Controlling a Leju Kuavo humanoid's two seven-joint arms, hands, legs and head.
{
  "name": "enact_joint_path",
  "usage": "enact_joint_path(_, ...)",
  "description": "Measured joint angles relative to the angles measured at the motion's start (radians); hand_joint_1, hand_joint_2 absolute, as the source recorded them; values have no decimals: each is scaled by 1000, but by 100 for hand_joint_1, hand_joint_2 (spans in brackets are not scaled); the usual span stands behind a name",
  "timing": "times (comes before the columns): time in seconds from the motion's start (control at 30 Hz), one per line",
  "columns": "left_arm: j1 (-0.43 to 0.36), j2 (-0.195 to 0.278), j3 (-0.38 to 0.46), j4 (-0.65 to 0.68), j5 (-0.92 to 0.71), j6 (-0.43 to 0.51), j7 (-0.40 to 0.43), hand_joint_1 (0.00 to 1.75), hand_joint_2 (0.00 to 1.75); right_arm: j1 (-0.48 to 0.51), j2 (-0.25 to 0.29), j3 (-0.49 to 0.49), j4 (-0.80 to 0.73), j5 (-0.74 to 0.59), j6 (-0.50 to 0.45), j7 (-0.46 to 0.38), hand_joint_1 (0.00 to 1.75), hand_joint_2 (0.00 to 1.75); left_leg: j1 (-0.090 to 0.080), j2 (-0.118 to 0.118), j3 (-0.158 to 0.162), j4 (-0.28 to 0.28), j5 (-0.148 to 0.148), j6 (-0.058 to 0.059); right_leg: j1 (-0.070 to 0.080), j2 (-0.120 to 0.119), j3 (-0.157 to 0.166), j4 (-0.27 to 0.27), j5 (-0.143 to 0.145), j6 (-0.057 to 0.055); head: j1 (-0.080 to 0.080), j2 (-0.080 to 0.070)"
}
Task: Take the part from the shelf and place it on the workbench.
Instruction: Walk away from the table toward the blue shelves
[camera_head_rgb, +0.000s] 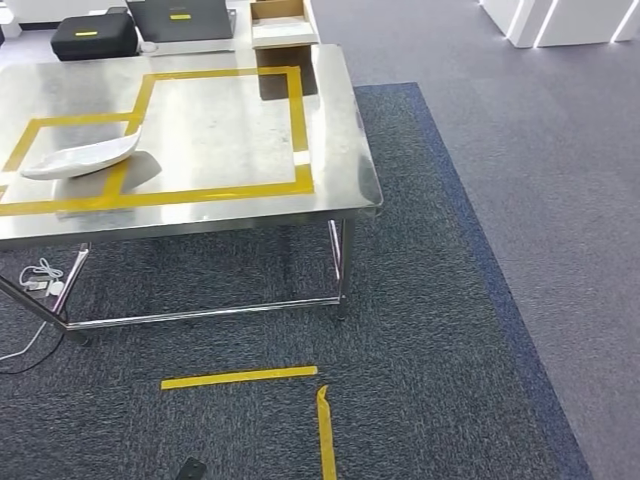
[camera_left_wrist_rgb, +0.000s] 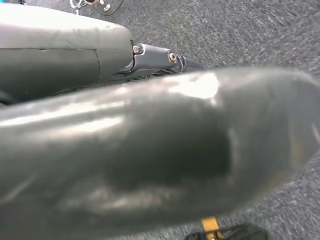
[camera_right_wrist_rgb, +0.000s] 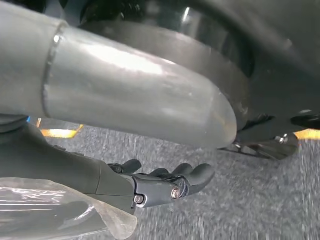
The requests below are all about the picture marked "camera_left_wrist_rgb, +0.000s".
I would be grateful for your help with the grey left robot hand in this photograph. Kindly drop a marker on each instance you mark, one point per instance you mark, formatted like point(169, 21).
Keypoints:
point(124, 149)

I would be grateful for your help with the yellow floor tape patch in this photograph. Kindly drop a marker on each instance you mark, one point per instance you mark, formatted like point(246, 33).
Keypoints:
point(211, 225)

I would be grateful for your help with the black stool with chrome base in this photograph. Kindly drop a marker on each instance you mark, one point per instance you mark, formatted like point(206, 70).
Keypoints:
point(106, 6)

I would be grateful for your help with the black flat floor object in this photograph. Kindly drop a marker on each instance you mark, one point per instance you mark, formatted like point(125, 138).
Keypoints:
point(244, 233)

